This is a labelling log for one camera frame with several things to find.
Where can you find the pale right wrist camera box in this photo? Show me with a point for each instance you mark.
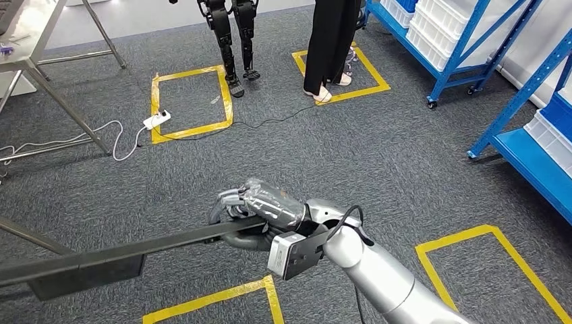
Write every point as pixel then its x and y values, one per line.
pixel 286 257

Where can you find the white cabinet block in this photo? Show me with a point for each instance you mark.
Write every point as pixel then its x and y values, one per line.
pixel 18 85

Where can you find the small white paper scrap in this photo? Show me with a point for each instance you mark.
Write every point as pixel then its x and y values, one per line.
pixel 215 99

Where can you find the white power strip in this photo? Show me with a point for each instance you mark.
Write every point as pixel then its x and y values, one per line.
pixel 156 120

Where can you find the steel side table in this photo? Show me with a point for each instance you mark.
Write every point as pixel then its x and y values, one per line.
pixel 27 31

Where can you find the yellow floor tape square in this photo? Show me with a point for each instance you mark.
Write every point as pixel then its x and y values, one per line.
pixel 357 94
pixel 205 299
pixel 155 98

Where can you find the long black plastic panel part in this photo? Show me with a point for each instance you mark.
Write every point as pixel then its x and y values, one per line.
pixel 89 277

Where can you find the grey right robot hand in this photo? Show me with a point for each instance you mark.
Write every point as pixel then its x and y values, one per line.
pixel 277 205

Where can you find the small purple part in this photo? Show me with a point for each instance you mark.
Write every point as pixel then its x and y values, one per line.
pixel 5 49

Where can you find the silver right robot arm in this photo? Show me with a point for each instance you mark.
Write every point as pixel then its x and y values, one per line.
pixel 380 273

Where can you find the person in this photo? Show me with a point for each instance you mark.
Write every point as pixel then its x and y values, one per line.
pixel 330 40

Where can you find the blue plastic crate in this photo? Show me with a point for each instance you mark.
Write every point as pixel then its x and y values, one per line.
pixel 409 4
pixel 558 120

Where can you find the dark flat panel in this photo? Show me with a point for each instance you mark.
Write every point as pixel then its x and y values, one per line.
pixel 9 13

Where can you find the blue metal shelf rack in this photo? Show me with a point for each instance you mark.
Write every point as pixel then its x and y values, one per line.
pixel 445 73
pixel 532 161

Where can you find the chrome chair base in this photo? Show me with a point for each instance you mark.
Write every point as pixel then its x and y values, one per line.
pixel 351 60

